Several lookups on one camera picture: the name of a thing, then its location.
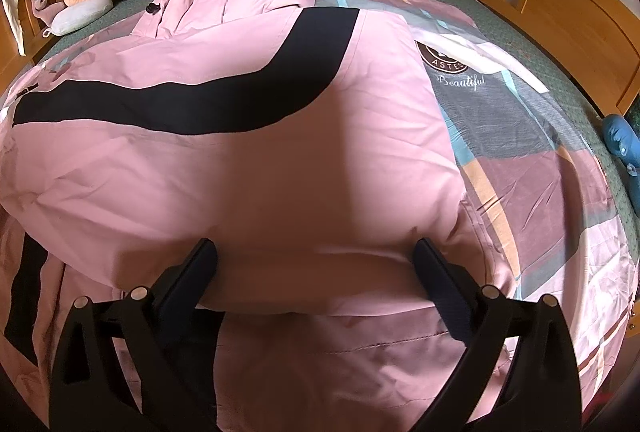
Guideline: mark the white hanging cloth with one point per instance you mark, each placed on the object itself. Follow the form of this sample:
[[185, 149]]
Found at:
[[12, 7]]

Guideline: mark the pink grey patterned quilt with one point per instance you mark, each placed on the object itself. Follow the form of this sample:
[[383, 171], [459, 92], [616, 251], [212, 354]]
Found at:
[[500, 152]]

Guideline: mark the pink jacket with black stripe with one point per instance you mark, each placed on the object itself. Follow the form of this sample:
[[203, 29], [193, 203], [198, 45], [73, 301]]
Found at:
[[250, 137]]

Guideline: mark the wooden headboard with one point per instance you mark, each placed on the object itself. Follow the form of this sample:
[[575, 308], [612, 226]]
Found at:
[[575, 12]]

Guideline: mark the pale grey neck pillow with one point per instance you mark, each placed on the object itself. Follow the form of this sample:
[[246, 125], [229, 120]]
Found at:
[[75, 17]]

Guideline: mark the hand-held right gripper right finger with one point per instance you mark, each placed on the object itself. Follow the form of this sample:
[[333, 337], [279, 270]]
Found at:
[[437, 272]]

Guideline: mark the blue neck pillow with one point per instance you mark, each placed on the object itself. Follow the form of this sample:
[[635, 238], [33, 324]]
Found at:
[[620, 137]]

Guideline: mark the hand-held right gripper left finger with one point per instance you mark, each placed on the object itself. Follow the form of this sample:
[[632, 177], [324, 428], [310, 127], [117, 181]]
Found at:
[[197, 269]]

